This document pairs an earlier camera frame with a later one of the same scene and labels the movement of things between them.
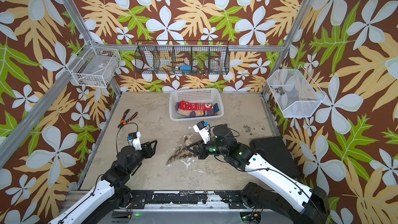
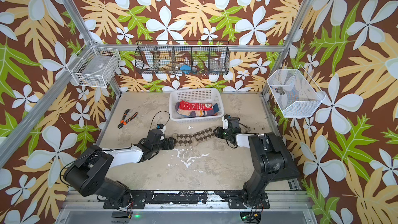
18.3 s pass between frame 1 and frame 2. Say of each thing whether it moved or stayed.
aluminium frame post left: stayed
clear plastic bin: stayed
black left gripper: moved
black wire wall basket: stayed
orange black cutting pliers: stayed
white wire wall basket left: stayed
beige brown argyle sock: moved
